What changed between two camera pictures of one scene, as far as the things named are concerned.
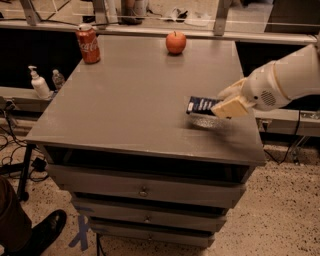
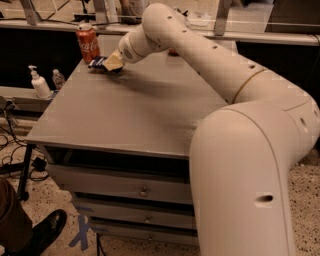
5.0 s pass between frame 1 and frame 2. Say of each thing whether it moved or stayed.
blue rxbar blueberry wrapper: moved
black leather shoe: stayed
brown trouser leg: stayed
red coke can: stayed
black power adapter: stayed
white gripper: moved
